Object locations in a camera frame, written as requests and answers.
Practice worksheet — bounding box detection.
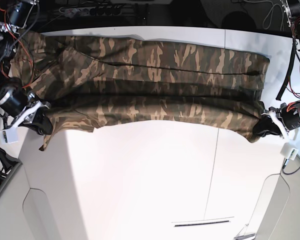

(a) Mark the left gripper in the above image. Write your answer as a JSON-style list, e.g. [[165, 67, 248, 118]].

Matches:
[[252, 101, 300, 138]]

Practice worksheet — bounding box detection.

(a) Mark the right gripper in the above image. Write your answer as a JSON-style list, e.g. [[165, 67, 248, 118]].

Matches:
[[0, 86, 53, 136]]

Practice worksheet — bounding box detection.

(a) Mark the camouflage T-shirt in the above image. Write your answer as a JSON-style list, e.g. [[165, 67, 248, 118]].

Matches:
[[11, 31, 270, 150]]

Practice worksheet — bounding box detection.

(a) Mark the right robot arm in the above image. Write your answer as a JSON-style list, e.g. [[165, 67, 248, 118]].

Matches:
[[0, 0, 53, 142]]

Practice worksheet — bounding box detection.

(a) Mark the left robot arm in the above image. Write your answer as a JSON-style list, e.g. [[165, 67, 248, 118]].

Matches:
[[253, 0, 300, 137]]

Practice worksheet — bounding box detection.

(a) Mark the black round stool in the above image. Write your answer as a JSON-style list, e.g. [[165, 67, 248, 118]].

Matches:
[[221, 11, 257, 31]]

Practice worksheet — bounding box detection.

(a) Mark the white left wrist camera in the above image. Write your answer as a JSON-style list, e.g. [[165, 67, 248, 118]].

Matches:
[[280, 142, 299, 161]]

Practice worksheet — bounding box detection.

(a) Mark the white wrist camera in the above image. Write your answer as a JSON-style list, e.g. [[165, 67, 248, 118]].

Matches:
[[280, 142, 299, 161], [0, 127, 19, 144]]

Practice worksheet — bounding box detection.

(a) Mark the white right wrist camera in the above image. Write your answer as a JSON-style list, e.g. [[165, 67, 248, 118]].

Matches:
[[0, 127, 19, 144]]

